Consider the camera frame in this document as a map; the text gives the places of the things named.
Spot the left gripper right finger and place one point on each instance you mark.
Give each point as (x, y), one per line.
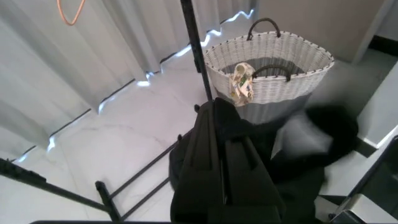
(248, 186)

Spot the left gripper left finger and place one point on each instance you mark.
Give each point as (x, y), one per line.
(196, 186)

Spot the black t-shirt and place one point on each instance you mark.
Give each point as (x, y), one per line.
(298, 174)

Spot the white laundry basket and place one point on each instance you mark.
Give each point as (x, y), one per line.
(273, 90)

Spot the black clothes rack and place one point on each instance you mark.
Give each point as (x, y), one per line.
(194, 46)

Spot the pink clothes hanger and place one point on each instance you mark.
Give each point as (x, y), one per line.
(71, 24)

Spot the cream printed garment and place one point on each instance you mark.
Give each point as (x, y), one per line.
(242, 84)

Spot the white curtain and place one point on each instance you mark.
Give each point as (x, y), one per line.
(62, 62)

